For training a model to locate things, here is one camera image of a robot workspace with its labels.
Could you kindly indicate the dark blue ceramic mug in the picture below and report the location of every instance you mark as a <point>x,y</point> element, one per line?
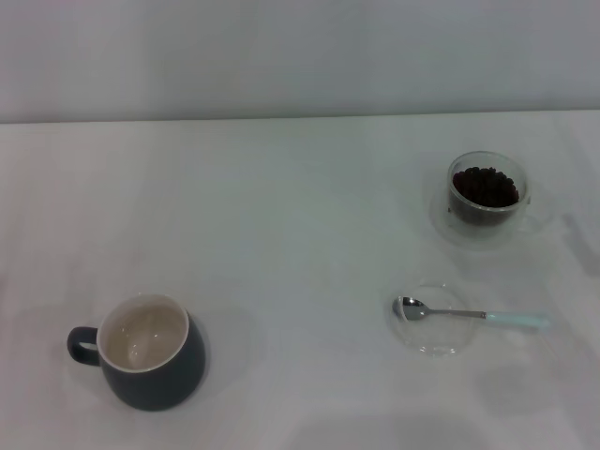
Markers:
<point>154,379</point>

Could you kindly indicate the clear glass cup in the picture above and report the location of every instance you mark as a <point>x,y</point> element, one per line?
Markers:
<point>487,216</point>

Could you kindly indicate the coffee beans heap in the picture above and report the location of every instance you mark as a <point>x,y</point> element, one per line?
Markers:
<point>485,187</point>

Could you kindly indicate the clear glass saucer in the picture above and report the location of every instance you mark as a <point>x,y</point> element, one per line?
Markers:
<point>443,225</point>

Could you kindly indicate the clear glass dish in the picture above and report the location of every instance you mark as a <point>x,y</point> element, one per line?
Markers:
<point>436,337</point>

